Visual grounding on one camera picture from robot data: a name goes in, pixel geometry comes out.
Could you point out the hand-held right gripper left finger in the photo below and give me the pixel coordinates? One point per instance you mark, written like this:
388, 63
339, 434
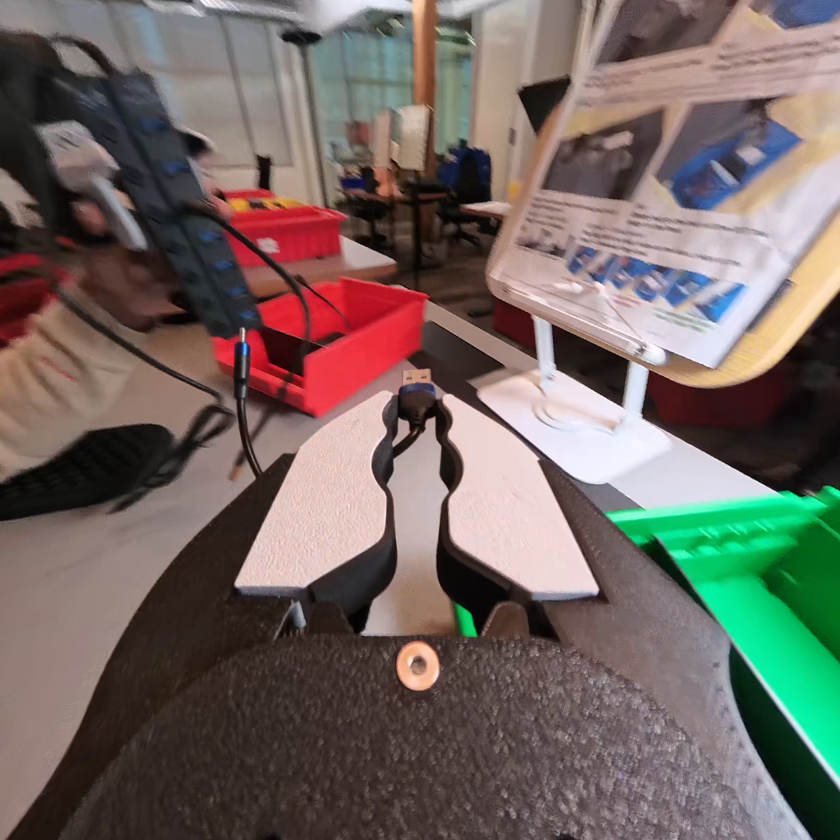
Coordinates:
321, 512

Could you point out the red ribbed crate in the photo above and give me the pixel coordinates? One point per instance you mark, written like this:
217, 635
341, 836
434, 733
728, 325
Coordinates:
26, 295

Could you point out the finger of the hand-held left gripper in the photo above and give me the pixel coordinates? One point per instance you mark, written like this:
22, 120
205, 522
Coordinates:
92, 170
200, 143

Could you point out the red plastic bin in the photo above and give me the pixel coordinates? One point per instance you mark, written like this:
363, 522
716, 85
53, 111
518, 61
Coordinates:
367, 354

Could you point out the black office chair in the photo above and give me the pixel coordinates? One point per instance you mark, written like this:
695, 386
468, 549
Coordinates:
469, 190

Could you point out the black triangular panel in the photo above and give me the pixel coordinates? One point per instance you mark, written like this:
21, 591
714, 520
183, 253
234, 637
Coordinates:
544, 98

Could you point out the printed instruction sheet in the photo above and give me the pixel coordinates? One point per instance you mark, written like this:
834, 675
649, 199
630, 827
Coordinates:
656, 216

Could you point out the black floor lamp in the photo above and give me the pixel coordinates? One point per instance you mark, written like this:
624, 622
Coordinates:
298, 36

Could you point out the person's left hand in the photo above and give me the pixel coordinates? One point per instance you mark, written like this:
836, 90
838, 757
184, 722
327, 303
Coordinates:
124, 289

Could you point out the black usb hub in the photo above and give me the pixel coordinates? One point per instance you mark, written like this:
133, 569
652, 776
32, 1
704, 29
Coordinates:
177, 216

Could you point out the whiteboard on stand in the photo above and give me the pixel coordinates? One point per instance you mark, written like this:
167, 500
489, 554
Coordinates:
415, 138
383, 141

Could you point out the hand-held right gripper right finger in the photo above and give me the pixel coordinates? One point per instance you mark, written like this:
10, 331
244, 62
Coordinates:
518, 518

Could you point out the instruction sheet on stand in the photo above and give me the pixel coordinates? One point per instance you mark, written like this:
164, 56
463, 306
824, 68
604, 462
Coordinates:
590, 446

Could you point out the black ribbed wrist rest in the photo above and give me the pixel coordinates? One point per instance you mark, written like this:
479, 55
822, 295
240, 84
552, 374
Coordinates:
79, 472

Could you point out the green plastic bin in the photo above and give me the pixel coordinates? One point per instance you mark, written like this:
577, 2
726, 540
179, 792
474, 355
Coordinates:
754, 544

